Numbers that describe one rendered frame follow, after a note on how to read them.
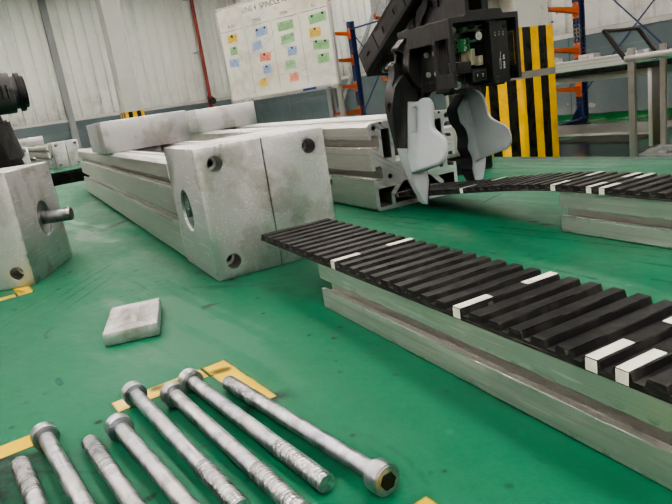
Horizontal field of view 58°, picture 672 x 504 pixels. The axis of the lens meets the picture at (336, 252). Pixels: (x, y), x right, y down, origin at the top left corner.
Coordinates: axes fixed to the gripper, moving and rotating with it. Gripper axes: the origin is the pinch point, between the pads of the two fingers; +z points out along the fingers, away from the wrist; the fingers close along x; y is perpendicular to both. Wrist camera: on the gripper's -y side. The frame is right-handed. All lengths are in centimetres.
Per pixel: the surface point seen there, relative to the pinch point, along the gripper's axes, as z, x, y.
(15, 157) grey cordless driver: -8, -35, -59
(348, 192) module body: 0.5, -5.0, -9.9
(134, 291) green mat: 2.0, -29.4, 0.9
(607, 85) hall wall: 34, 689, -534
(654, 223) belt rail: 0.9, -1.5, 22.3
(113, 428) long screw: 1.4, -33.8, 22.7
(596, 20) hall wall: -52, 688, -546
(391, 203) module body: 1.6, -3.2, -4.6
